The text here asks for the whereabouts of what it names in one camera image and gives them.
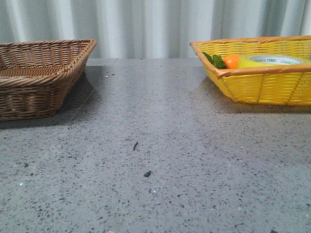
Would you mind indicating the yellow wicker basket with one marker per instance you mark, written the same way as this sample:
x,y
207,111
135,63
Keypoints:
x,y
278,85

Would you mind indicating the white pleated curtain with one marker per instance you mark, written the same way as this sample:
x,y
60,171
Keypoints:
x,y
151,28

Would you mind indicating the yellow-green tape roll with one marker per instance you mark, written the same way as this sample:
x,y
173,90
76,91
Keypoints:
x,y
263,60

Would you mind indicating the brown wicker basket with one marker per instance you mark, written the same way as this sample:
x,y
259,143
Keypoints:
x,y
36,76

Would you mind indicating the orange toy carrot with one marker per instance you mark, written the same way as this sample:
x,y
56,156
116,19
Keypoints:
x,y
229,62

